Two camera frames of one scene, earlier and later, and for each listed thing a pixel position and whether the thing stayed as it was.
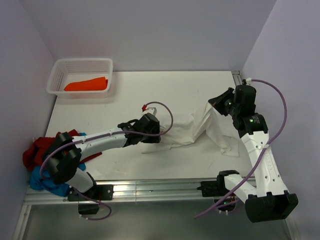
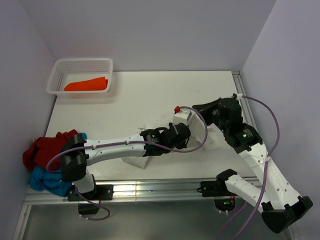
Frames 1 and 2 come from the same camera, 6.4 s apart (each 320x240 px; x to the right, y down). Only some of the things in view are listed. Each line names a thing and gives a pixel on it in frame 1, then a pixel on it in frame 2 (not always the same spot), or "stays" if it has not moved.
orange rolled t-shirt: (97, 84) stays
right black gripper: (217, 102) -> (206, 107)
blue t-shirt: (37, 182) stays
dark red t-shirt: (35, 149) stays
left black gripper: (154, 139) -> (182, 144)
